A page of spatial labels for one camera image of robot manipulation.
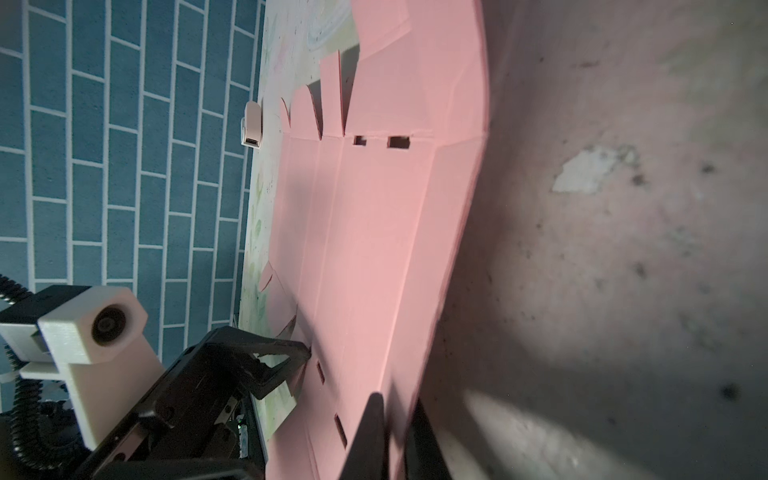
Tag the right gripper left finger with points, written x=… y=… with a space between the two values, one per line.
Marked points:
x=366 y=457

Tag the small white pencil sharpener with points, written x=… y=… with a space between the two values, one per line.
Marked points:
x=252 y=125

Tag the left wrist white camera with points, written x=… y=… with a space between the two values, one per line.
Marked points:
x=91 y=339

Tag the pink paper box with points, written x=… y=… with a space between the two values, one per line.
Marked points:
x=374 y=186

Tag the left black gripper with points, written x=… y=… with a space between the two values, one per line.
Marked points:
x=198 y=421

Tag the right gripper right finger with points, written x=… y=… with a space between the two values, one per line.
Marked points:
x=423 y=457

